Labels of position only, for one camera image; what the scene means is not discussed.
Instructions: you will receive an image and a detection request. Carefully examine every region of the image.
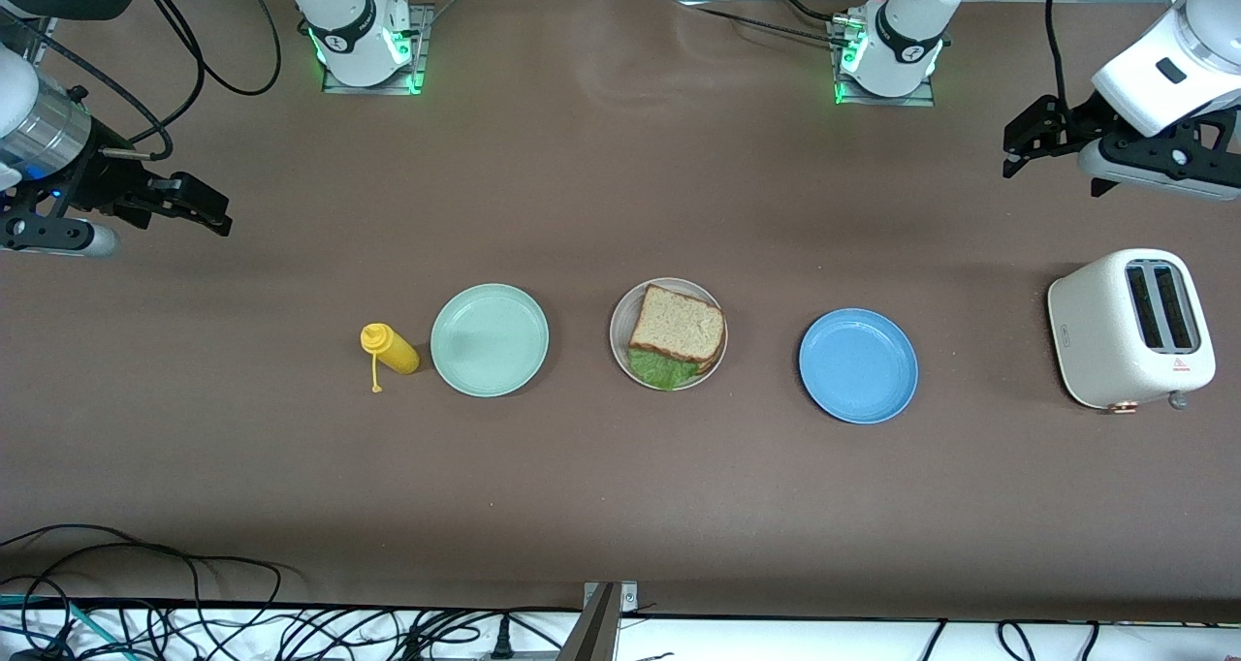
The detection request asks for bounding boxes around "yellow squeeze bottle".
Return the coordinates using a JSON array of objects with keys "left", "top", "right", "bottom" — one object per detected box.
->
[{"left": 360, "top": 323, "right": 422, "bottom": 393}]

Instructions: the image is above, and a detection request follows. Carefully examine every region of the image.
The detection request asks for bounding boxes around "green lettuce leaf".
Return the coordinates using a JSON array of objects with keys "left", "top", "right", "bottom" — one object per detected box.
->
[{"left": 628, "top": 347, "right": 701, "bottom": 392}]

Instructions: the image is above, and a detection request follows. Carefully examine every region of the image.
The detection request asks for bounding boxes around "blue plate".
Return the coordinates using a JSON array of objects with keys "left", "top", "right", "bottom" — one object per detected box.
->
[{"left": 799, "top": 308, "right": 919, "bottom": 425}]

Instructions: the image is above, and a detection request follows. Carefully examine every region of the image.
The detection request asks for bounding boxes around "mint green plate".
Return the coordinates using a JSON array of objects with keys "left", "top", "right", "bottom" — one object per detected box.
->
[{"left": 430, "top": 283, "right": 550, "bottom": 398}]

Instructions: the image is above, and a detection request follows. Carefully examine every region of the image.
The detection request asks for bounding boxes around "beige plate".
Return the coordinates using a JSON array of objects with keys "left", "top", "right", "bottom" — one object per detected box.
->
[{"left": 609, "top": 278, "right": 730, "bottom": 393}]

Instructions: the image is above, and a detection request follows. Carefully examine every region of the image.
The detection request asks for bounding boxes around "white toaster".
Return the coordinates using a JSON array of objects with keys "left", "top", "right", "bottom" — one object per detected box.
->
[{"left": 1047, "top": 248, "right": 1217, "bottom": 415}]

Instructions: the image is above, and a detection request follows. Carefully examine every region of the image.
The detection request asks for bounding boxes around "brown table cover sheet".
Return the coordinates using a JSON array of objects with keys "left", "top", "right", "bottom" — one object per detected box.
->
[{"left": 0, "top": 0, "right": 1241, "bottom": 623}]

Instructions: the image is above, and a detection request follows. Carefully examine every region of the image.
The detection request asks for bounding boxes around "white lower shelf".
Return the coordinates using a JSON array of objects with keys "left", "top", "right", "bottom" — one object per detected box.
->
[{"left": 0, "top": 605, "right": 1241, "bottom": 661}]

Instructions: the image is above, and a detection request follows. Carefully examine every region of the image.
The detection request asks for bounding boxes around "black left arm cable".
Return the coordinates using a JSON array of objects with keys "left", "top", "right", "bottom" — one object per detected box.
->
[{"left": 1045, "top": 0, "right": 1072, "bottom": 114}]

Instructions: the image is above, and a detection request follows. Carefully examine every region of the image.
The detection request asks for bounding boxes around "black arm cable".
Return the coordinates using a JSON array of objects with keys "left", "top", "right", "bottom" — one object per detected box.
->
[
  {"left": 0, "top": 0, "right": 282, "bottom": 158},
  {"left": 1045, "top": 0, "right": 1072, "bottom": 114}
]

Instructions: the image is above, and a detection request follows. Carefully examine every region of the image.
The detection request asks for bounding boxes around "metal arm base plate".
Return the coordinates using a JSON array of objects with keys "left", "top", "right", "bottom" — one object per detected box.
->
[
  {"left": 322, "top": 2, "right": 430, "bottom": 95},
  {"left": 832, "top": 16, "right": 937, "bottom": 108}
]

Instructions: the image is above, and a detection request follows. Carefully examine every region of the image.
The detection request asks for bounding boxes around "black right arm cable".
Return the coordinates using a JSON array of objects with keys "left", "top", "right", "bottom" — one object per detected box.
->
[{"left": 0, "top": 0, "right": 282, "bottom": 158}]

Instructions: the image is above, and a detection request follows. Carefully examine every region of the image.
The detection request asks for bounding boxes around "aluminium frame rail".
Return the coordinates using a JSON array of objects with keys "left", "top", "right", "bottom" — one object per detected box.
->
[{"left": 24, "top": 16, "right": 59, "bottom": 66}]

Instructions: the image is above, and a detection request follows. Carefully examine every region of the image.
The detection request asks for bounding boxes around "black base cable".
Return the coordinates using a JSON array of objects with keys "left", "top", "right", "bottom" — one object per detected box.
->
[{"left": 693, "top": 0, "right": 854, "bottom": 47}]

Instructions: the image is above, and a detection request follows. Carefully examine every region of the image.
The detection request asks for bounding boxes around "black looped cable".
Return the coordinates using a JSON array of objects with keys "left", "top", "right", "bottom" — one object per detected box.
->
[{"left": 0, "top": 523, "right": 292, "bottom": 609}]

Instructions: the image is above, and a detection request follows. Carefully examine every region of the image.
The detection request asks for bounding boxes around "teal cable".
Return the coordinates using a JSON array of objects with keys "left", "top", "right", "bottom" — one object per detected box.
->
[{"left": 0, "top": 593, "right": 132, "bottom": 661}]

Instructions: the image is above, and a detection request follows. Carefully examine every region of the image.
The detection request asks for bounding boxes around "grey metal post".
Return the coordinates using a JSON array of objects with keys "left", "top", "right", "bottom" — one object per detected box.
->
[{"left": 557, "top": 582, "right": 639, "bottom": 661}]

